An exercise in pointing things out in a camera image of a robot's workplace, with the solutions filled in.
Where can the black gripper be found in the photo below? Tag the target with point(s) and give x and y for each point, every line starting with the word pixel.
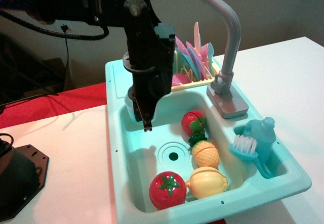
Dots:
pixel 155 80

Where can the light blue plastic cup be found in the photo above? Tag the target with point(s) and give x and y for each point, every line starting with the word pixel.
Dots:
pixel 129 103

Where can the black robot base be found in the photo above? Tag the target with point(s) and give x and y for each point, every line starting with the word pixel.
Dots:
pixel 23 175

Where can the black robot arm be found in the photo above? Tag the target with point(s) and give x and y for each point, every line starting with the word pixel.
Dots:
pixel 150 42

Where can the mint green toy sink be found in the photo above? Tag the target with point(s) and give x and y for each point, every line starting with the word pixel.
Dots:
pixel 138 156

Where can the toy strawberry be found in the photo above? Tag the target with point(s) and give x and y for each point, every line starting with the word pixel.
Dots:
pixel 194 122

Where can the magenta bowl in rack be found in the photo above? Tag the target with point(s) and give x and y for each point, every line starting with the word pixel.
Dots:
pixel 180 79

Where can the yellow dish rack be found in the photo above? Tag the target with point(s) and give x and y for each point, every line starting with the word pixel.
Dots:
pixel 179 68

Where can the toy pineapple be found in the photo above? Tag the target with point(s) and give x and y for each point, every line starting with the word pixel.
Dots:
pixel 205 154

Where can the toy tomato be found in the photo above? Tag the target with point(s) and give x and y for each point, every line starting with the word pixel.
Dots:
pixel 167 189

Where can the blue toy plate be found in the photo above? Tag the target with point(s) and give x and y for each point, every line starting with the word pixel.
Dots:
pixel 186 60

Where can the purple toy plate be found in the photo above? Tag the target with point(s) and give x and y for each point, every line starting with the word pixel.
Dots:
pixel 197 61

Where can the grey toy faucet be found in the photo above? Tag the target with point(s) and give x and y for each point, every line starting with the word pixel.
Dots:
pixel 222 94

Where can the pink toy plate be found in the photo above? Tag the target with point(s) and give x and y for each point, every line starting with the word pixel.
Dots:
pixel 183 49

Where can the toy lemon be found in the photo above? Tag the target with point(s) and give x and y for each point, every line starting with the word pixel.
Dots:
pixel 206 181

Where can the pink toy fork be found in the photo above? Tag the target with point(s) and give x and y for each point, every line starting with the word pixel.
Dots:
pixel 204 55

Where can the red cloth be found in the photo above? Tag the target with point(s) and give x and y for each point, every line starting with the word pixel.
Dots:
pixel 49 106

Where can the blue toy fork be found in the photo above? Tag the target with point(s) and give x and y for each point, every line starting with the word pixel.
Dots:
pixel 210 53

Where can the peach toy knife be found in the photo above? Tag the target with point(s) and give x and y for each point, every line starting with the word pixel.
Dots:
pixel 197 40

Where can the cardboard box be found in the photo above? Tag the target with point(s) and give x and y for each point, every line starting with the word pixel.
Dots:
pixel 50 77

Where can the blue scrub brush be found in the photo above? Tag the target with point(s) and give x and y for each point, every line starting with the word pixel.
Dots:
pixel 244 148

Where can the blue soap bottle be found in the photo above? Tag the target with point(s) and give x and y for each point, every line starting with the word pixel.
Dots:
pixel 263 132

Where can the white wall outlet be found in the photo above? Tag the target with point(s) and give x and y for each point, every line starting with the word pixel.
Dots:
pixel 69 31

